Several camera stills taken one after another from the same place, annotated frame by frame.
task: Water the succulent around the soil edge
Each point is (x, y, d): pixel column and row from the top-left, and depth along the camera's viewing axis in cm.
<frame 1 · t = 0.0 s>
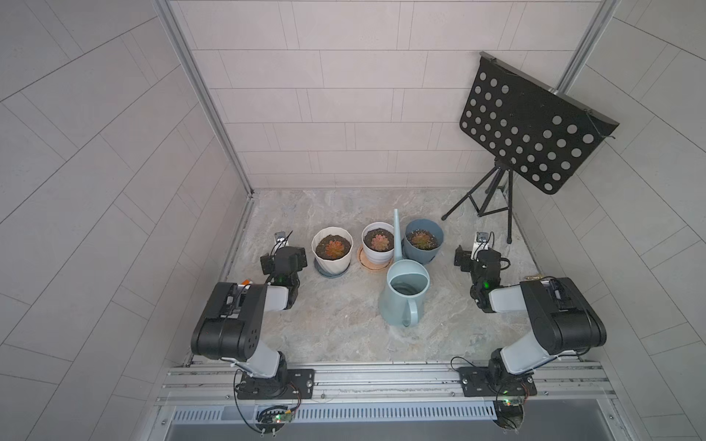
left hand: (286, 246, 94), fingers open
right hand: (472, 243, 95), fingers open
light blue watering can: (407, 282, 87), point 5 cm above the table
cream ribbed plant pot: (326, 263, 85), point 10 cm above the table
white round plant pot: (369, 231, 94), point 9 cm above the table
blue ribbed plant pot: (415, 254, 89), point 9 cm above the table
orange red succulent: (334, 248, 89), point 10 cm above the table
pink succulent: (380, 243, 91), point 10 cm above the table
green red succulent: (422, 239, 93), point 8 cm above the table
grey blue pot saucer: (331, 276, 92), on the table
terracotta pot saucer: (366, 263, 96), on the table

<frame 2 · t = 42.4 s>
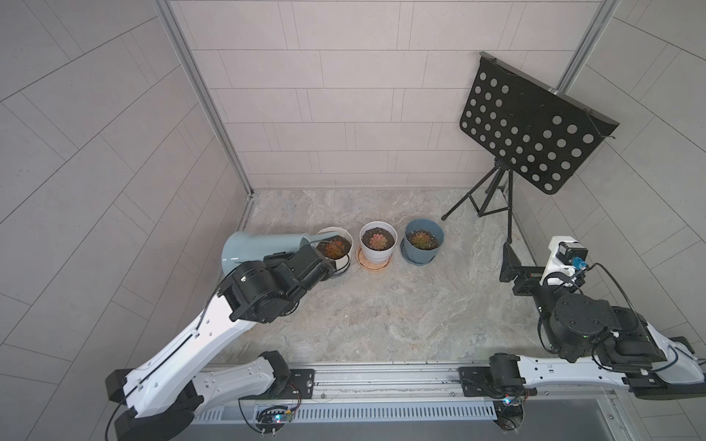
left hand: (285, 260, 65), fingers closed
right hand: (516, 247, 57), fingers open
light blue watering can: (253, 246, 68), point 28 cm above the table
the other named things where they were.

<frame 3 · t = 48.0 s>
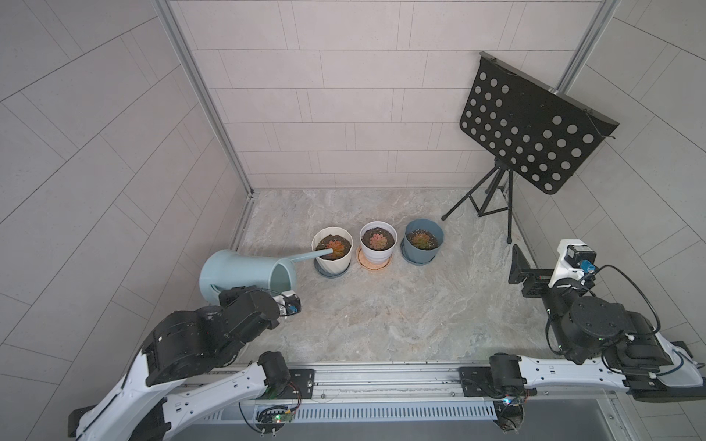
left hand: (258, 288, 62), fingers closed
right hand: (526, 249, 57), fingers open
light blue watering can: (223, 269, 64), point 28 cm above the table
the other named things where they were.

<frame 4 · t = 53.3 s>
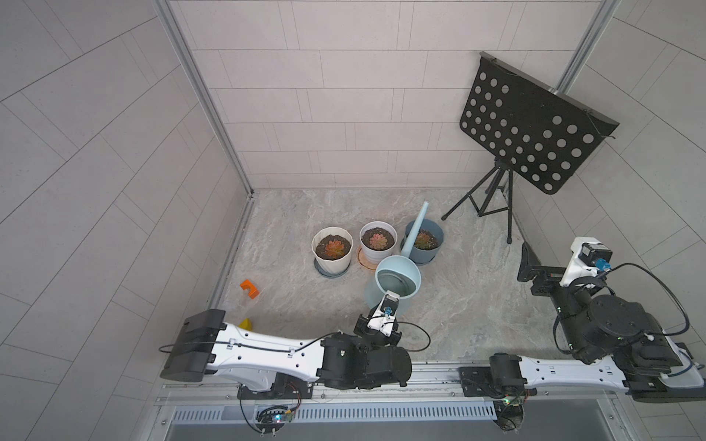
left hand: (393, 306, 69), fingers closed
right hand: (536, 246, 56), fingers open
light blue watering can: (399, 274, 66), point 26 cm above the table
orange plastic block: (253, 292, 87), point 2 cm above the table
the other named things where they were.

